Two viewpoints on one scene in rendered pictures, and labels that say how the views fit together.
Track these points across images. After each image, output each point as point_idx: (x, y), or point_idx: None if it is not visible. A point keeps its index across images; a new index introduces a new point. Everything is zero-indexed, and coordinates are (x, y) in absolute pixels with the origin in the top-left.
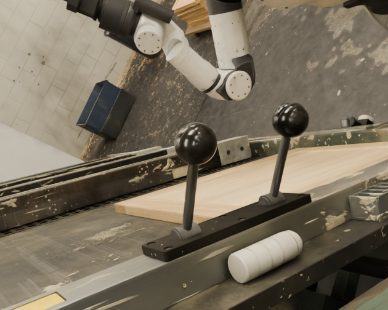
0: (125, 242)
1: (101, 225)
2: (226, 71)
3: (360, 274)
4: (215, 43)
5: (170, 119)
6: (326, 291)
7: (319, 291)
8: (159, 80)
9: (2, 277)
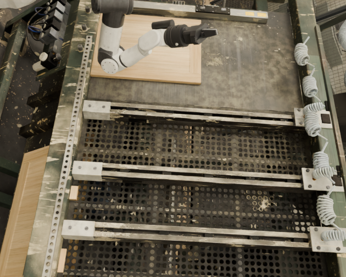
0: (217, 48)
1: (212, 73)
2: (118, 50)
3: None
4: (119, 40)
5: None
6: (5, 209)
7: (5, 215)
8: None
9: (247, 57)
